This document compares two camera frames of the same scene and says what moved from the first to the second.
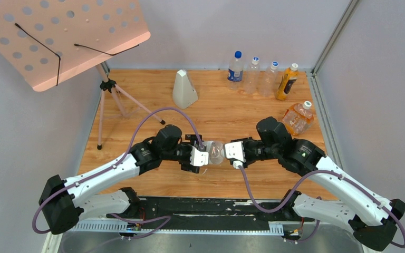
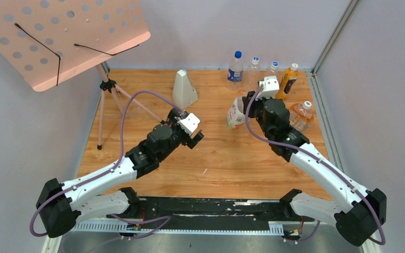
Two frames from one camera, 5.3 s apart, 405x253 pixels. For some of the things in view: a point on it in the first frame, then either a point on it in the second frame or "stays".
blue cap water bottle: [235, 73] stays
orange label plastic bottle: [298, 118] stays
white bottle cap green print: [307, 105] stays
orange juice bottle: [288, 79] stays
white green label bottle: [216, 152] to [236, 116]
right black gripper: [248, 162] to [247, 101]
